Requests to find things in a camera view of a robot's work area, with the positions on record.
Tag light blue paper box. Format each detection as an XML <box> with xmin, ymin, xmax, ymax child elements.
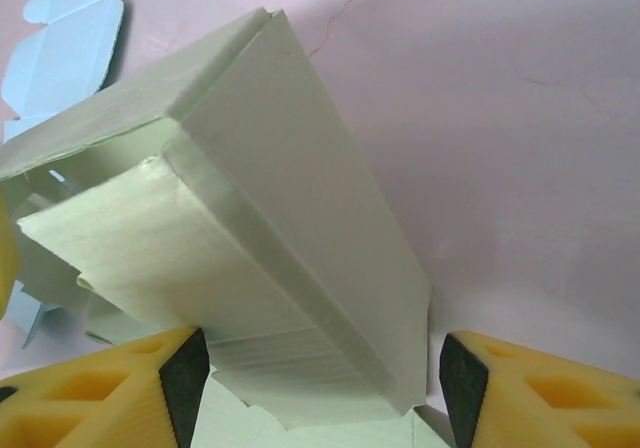
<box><xmin>0</xmin><ymin>0</ymin><xmax>126</xmax><ymax>350</ymax></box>

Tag light green paper box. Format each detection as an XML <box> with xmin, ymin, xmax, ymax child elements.
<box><xmin>0</xmin><ymin>6</ymin><xmax>434</xmax><ymax>448</ymax></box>

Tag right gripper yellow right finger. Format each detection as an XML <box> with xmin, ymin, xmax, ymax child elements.
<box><xmin>439</xmin><ymin>330</ymin><xmax>640</xmax><ymax>448</ymax></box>

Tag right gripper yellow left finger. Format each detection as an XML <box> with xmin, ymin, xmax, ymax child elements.
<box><xmin>0</xmin><ymin>325</ymin><xmax>211</xmax><ymax>448</ymax></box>

